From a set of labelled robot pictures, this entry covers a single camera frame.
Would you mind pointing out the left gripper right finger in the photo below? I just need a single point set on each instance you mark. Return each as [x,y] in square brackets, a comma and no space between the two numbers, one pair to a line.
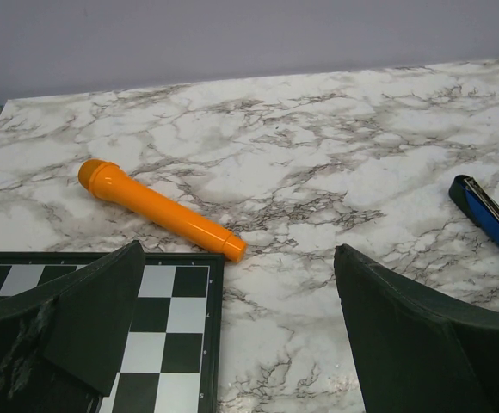
[416,349]

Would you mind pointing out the black white checkerboard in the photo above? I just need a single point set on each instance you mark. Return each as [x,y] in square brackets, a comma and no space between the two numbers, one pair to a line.
[171,360]

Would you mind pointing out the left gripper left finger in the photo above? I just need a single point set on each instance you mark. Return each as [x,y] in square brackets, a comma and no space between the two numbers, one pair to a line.
[62,343]

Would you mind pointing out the orange plastic cylinder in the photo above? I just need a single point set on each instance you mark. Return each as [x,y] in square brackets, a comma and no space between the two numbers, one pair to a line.
[107,181]

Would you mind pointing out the blue stapler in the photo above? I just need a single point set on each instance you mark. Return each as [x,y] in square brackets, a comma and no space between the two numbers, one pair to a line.
[477,206]

